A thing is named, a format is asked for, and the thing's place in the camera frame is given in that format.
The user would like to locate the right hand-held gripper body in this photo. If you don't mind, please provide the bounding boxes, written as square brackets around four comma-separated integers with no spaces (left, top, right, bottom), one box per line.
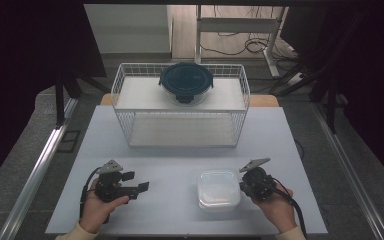
[239,157,278,202]

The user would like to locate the round container with blue lid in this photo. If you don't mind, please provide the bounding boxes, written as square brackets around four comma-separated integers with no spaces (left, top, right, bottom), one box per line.
[158,61,215,107]

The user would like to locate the wooden table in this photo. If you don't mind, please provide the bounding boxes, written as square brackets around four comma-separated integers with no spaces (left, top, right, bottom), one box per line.
[99,93,280,108]

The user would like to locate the clear square plastic container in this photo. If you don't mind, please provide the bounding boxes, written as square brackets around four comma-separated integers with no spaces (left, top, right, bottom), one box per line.
[197,169,242,212]

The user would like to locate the person's right hand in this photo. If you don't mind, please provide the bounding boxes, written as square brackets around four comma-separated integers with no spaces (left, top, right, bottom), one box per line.
[250,184,298,234]

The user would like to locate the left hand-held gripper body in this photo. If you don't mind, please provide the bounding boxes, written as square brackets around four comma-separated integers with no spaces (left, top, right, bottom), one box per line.
[94,159,140,203]

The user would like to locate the black metal stand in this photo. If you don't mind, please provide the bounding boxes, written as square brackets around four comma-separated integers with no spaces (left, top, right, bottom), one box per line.
[53,66,112,130]
[268,63,349,135]

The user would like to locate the left hand-held gripper cable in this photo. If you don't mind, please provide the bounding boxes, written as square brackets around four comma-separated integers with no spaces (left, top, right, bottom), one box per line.
[79,166,103,220]

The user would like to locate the person's left hand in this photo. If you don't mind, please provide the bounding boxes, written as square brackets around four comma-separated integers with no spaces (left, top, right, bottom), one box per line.
[79,178,130,234]

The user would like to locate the black floor cables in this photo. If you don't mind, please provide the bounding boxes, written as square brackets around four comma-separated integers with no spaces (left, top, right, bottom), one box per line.
[199,5,302,63]

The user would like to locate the white wire rack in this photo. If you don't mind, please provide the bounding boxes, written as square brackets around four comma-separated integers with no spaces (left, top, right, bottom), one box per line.
[110,62,252,149]

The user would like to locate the dark curtain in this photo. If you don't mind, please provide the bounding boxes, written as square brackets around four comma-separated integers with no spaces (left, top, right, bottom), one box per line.
[279,0,384,183]
[0,0,108,194]

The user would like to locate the aluminium rail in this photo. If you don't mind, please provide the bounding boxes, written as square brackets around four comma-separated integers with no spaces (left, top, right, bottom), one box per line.
[312,101,384,240]
[0,97,80,240]

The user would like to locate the white metal desk frame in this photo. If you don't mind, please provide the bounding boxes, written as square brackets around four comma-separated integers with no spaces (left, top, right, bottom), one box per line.
[193,4,289,78]

